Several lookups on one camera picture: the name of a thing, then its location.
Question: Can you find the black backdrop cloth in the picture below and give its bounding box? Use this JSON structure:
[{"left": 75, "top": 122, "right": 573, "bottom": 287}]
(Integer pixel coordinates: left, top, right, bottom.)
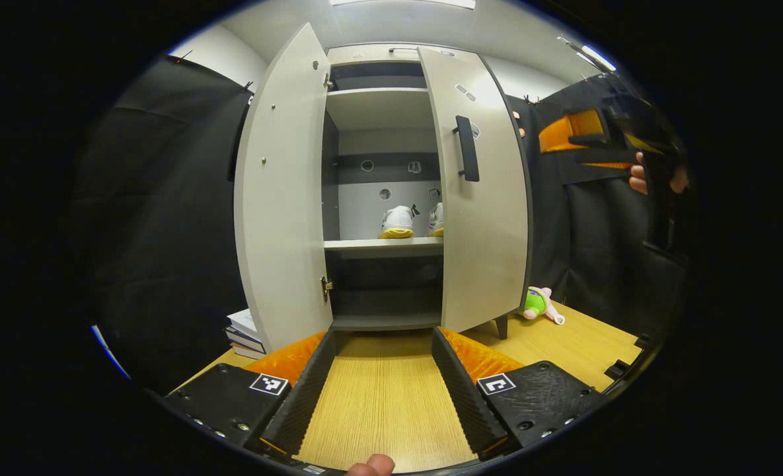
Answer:
[
  {"left": 67, "top": 53, "right": 253, "bottom": 391},
  {"left": 507, "top": 73, "right": 689, "bottom": 344}
]

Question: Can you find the green and pink plush toy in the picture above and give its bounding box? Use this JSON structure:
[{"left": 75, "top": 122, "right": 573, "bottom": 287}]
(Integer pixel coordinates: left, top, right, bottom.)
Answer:
[{"left": 522, "top": 286, "right": 566, "bottom": 326}]

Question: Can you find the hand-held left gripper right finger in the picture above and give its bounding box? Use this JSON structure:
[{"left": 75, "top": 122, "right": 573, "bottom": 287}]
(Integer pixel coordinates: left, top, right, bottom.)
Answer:
[{"left": 431, "top": 327, "right": 607, "bottom": 460}]

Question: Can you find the black door handle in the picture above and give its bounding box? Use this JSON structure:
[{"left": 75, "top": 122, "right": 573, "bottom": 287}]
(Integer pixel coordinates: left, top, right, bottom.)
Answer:
[{"left": 453, "top": 115, "right": 481, "bottom": 183}]

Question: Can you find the stack of books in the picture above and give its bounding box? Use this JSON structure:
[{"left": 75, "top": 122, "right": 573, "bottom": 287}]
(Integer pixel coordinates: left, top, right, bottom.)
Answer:
[{"left": 225, "top": 308, "right": 268, "bottom": 360}]

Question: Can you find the small ceiling light panel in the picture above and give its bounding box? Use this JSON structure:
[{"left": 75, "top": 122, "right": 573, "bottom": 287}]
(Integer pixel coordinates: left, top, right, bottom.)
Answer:
[{"left": 573, "top": 43, "right": 618, "bottom": 72}]

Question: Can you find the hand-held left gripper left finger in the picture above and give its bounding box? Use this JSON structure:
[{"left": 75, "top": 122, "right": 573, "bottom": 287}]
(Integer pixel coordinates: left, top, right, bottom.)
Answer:
[{"left": 163, "top": 329, "right": 337, "bottom": 457}]

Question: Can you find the white shoe cabinet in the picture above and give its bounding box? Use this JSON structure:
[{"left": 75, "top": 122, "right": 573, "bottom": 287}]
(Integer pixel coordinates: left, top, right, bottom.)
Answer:
[{"left": 320, "top": 43, "right": 534, "bottom": 340}]

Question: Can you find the large ceiling light panel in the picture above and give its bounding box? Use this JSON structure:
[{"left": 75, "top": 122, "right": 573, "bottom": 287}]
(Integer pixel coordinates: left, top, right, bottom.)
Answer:
[{"left": 328, "top": 0, "right": 478, "bottom": 10}]

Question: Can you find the white cabinet door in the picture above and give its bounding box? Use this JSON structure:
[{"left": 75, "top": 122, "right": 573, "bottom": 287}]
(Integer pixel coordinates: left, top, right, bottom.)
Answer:
[
  {"left": 233, "top": 22, "right": 334, "bottom": 354},
  {"left": 416, "top": 45, "right": 532, "bottom": 333}
]

